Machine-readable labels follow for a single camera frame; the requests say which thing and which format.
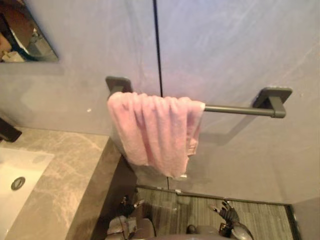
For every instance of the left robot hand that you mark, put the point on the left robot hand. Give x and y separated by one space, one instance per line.
128 205

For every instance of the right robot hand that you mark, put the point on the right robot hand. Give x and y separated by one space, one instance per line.
227 211

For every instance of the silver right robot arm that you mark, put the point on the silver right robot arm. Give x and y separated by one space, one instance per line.
235 231

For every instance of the grey marble vanity counter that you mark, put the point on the grey marble vanity counter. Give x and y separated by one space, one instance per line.
62 180

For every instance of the pink terry towel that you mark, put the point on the pink terry towel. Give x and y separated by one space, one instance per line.
155 130

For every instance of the dark grey towel bar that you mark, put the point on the dark grey towel bar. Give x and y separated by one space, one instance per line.
240 109

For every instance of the chrome sink drain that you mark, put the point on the chrome sink drain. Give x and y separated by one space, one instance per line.
18 183

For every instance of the white rectangular sink basin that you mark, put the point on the white rectangular sink basin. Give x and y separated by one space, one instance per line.
17 180

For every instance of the black faucet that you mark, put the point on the black faucet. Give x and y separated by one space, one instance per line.
7 131

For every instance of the wall mirror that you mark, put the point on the wall mirror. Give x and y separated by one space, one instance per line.
22 37

